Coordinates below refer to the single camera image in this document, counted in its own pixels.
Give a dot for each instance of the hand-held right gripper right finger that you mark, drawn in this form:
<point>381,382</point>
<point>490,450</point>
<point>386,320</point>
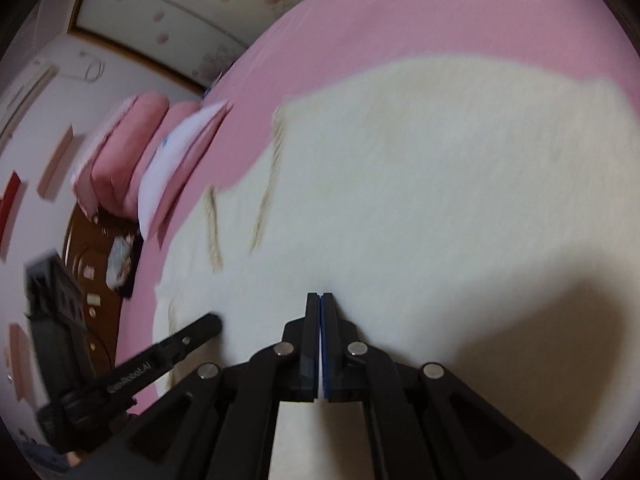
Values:
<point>327,345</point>

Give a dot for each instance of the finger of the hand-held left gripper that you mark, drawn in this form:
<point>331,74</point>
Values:
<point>192,332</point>

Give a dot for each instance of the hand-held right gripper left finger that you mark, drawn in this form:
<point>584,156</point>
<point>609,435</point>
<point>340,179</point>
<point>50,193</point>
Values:
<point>311,340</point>

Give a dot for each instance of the cream fleece garment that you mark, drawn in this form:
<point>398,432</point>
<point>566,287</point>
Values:
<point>425,185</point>

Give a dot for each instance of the white headboard sticker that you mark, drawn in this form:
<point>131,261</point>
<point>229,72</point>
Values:
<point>90,272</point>
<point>93,299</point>

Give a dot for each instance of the black flat pouch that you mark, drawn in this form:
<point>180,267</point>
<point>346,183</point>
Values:
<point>134,272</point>

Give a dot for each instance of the wooden headboard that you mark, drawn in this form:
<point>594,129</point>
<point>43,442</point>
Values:
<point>95,255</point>

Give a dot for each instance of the grey patterned cloth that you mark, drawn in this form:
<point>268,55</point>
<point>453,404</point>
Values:
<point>119,260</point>

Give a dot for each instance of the pink lace-edged pillow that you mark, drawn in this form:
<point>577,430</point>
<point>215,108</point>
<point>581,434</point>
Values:
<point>80,174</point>

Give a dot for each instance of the white printed pillow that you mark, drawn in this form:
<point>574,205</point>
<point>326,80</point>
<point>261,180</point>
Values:
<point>170,160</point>

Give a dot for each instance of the folded pink quilt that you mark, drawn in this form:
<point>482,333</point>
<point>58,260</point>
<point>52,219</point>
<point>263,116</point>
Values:
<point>120,160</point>

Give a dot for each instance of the white air conditioner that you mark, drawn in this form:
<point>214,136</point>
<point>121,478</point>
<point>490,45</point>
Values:
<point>25,95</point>

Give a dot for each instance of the flower-patterned wardrobe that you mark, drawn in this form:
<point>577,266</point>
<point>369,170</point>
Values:
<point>175,5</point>

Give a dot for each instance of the pink fleece blanket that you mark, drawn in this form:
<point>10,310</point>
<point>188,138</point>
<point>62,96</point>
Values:
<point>400,10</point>

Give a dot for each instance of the red wall shelf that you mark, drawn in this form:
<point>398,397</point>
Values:
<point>11,210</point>

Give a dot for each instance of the pale wall shelf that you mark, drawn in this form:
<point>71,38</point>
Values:
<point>56,162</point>

